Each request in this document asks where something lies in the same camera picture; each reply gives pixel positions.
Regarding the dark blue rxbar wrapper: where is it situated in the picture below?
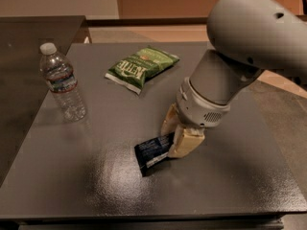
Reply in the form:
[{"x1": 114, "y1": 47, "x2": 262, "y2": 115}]
[{"x1": 134, "y1": 132, "x2": 175, "y2": 176}]

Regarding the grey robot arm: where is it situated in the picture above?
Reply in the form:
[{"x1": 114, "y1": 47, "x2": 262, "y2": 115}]
[{"x1": 161, "y1": 0, "x2": 307, "y2": 158}]

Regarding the green jalapeno chip bag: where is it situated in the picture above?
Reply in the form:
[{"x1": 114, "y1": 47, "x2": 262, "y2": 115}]
[{"x1": 105, "y1": 46, "x2": 179, "y2": 95}]

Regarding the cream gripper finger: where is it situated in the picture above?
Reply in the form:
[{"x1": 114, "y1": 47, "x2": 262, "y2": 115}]
[
  {"x1": 168, "y1": 125, "x2": 205, "y2": 158},
  {"x1": 160, "y1": 103, "x2": 179, "y2": 135}
]

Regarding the clear plastic water bottle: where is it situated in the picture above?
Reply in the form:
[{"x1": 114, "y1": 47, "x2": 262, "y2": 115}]
[{"x1": 39, "y1": 42, "x2": 86, "y2": 122}]

